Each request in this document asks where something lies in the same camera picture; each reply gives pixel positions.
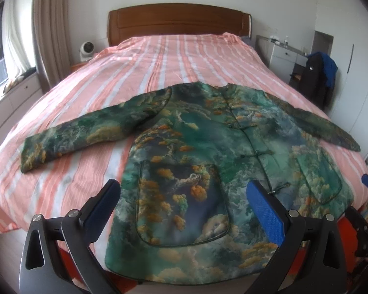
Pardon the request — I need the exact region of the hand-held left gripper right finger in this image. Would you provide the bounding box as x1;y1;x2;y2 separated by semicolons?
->
242;180;348;294

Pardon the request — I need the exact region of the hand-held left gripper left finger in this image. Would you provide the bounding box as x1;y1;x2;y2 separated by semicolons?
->
19;178;123;294

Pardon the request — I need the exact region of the green printed padded jacket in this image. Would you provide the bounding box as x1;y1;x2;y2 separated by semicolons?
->
21;81;361;285

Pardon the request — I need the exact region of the white wardrobe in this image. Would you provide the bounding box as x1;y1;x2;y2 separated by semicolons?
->
314;0;368;160

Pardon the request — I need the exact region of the dark jacket on chair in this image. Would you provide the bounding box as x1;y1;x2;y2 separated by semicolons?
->
303;52;332;106

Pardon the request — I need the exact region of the blue garment on chair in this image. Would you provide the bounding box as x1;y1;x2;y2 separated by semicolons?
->
320;52;338;90

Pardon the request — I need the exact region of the dark chair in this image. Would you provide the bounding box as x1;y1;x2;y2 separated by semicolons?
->
289;73;307;91

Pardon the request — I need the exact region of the white window bench cabinet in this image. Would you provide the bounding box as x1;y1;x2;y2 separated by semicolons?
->
0;72;45;160

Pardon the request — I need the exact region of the wooden nightstand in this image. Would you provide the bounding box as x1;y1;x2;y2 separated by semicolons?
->
70;61;90;74

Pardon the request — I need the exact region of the pink striped bed sheet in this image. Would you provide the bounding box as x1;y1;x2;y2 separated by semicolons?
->
0;32;368;236

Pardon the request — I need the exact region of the small white fan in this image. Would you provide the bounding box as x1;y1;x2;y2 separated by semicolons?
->
80;41;95;62

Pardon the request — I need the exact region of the white desk with drawers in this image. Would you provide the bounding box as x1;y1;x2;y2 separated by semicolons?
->
255;35;309;83

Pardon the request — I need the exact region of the beige curtain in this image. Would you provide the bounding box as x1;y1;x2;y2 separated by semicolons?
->
32;0;72;94

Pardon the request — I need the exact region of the white sheer curtain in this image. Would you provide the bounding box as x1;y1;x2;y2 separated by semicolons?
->
1;0;37;80

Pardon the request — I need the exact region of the wooden headboard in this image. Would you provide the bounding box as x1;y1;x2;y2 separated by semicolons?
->
107;4;252;47

